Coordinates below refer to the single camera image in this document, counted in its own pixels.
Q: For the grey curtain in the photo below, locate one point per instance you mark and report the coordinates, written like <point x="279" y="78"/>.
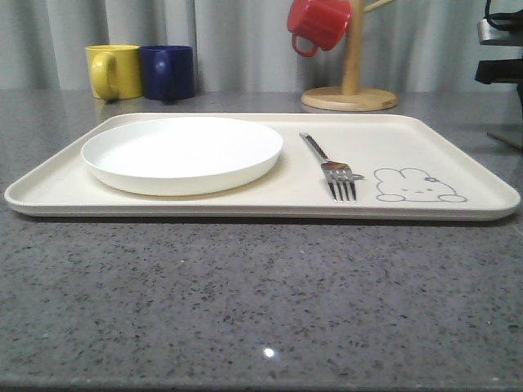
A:
<point x="417" y="46"/>

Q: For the red mug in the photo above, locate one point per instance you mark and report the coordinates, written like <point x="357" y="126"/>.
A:
<point x="317" y="24"/>

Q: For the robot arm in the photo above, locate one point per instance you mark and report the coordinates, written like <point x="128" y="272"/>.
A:
<point x="502" y="29"/>

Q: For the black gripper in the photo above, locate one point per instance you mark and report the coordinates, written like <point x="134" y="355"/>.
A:
<point x="502" y="71"/>

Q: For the silver fork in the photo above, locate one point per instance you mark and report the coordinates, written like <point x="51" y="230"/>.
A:
<point x="339" y="177"/>

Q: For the yellow mug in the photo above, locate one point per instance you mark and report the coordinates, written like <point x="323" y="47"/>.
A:
<point x="114" y="71"/>

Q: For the white round plate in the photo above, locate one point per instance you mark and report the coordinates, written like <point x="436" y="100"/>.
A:
<point x="182" y="156"/>

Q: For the wooden mug tree stand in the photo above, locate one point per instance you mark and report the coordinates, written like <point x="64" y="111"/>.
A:
<point x="350" y="96"/>

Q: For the cream rabbit serving tray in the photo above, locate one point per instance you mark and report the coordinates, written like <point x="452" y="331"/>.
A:
<point x="408" y="172"/>

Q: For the dark blue mug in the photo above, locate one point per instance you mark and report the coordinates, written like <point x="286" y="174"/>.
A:
<point x="167" y="72"/>

